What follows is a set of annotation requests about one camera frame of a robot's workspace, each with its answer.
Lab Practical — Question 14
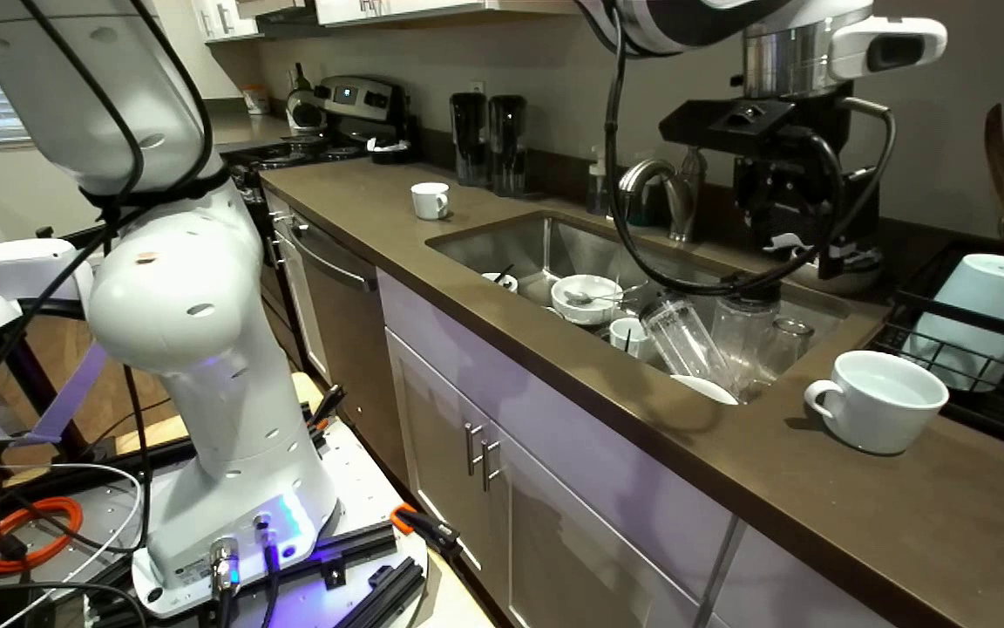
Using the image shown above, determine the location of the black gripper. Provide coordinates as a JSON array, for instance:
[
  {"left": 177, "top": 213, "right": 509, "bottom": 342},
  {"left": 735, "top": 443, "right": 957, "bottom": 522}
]
[{"left": 735, "top": 96, "right": 881, "bottom": 281}]

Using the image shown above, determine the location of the large white mug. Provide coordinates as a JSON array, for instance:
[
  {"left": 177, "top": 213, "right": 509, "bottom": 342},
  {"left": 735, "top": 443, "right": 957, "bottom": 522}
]
[{"left": 801, "top": 344, "right": 952, "bottom": 461}]

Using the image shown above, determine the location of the small white mug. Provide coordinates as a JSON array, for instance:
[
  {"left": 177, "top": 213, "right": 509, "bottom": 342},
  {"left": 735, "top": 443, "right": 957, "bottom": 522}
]
[{"left": 408, "top": 177, "right": 457, "bottom": 224}]

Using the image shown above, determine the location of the glass jar black lid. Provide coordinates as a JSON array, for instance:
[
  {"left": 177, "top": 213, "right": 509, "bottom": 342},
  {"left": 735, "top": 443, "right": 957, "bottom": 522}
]
[{"left": 709, "top": 281, "right": 820, "bottom": 379}]

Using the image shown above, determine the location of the brushed steel faucet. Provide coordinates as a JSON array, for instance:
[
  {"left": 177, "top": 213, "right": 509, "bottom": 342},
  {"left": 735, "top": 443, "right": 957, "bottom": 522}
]
[{"left": 613, "top": 144, "right": 713, "bottom": 250}]

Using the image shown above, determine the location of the clear glass jar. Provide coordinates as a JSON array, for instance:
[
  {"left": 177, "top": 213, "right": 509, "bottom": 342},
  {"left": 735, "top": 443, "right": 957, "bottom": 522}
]
[{"left": 639, "top": 292, "right": 721, "bottom": 379}]

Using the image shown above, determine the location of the light blue container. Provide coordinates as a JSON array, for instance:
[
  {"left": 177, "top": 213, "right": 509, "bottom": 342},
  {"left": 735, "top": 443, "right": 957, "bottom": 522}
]
[{"left": 895, "top": 250, "right": 1004, "bottom": 393}]

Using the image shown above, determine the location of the white plate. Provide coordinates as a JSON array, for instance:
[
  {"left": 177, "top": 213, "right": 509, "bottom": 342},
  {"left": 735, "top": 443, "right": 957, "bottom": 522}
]
[{"left": 668, "top": 370, "right": 743, "bottom": 410}]

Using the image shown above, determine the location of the white bowl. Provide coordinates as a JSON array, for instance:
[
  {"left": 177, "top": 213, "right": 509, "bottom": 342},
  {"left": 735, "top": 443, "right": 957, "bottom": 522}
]
[{"left": 549, "top": 271, "right": 629, "bottom": 332}]

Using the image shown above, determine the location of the stainless steel sink basin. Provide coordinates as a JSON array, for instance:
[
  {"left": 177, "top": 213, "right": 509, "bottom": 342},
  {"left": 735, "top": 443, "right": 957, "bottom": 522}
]
[{"left": 424, "top": 204, "right": 865, "bottom": 410}]

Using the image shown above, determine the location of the grey lower cabinet front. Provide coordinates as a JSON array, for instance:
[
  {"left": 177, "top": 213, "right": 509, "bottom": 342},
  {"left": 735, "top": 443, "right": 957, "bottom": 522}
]
[{"left": 372, "top": 264, "right": 1004, "bottom": 628}]

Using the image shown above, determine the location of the white upper cabinet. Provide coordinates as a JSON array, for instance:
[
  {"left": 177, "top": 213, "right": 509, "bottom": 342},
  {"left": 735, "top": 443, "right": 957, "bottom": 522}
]
[{"left": 191, "top": 0, "right": 584, "bottom": 44}]

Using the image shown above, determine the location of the silver black coffee machine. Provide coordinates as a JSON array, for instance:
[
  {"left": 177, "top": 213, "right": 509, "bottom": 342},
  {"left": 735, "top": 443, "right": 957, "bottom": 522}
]
[{"left": 311, "top": 72, "right": 417, "bottom": 164}]

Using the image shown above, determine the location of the stainless dishwasher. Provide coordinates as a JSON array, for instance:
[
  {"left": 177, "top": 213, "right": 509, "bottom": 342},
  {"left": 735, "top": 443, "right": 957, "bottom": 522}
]
[{"left": 266, "top": 187, "right": 413, "bottom": 482}]

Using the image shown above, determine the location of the orange black clamp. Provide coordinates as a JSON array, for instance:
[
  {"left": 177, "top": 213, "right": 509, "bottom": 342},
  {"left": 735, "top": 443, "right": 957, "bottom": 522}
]
[
  {"left": 307, "top": 379, "right": 349, "bottom": 443},
  {"left": 392, "top": 499, "right": 463, "bottom": 565}
]

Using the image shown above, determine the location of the white speckled robot cart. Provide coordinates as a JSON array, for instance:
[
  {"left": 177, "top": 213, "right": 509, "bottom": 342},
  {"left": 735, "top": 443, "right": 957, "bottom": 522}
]
[{"left": 116, "top": 370, "right": 463, "bottom": 628}]

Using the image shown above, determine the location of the dark kettle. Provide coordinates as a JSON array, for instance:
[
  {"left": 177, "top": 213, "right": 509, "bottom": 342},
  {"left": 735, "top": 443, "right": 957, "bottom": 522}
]
[{"left": 284, "top": 61, "right": 322, "bottom": 139}]

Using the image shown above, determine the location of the dark bar box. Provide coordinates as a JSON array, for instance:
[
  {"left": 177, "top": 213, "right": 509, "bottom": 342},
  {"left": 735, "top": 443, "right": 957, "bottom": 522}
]
[{"left": 331, "top": 556, "right": 430, "bottom": 628}]

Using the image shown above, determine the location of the black tripod stand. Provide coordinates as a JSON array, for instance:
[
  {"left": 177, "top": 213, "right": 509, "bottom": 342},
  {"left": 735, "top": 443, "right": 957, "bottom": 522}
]
[{"left": 0, "top": 203, "right": 98, "bottom": 466}]

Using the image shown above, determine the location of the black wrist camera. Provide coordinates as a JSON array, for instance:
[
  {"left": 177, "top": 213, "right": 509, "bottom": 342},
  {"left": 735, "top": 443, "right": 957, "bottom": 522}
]
[{"left": 656, "top": 93, "right": 806, "bottom": 158}]

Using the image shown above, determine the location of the black wire dish rack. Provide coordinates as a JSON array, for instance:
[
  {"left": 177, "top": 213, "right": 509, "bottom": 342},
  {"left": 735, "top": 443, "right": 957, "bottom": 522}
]
[{"left": 873, "top": 237, "right": 1004, "bottom": 463}]

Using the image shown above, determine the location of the black aluminium rail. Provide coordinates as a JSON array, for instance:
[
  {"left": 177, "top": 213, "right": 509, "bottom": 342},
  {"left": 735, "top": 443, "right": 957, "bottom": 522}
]
[{"left": 239, "top": 520, "right": 400, "bottom": 585}]

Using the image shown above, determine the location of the white frame stand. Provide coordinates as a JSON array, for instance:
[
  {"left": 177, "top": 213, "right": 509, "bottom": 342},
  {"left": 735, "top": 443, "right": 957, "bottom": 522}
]
[{"left": 0, "top": 237, "right": 116, "bottom": 451}]

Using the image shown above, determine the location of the orange floor cable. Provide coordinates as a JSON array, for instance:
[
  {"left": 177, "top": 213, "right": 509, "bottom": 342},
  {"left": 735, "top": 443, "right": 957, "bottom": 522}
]
[{"left": 0, "top": 491, "right": 92, "bottom": 585}]

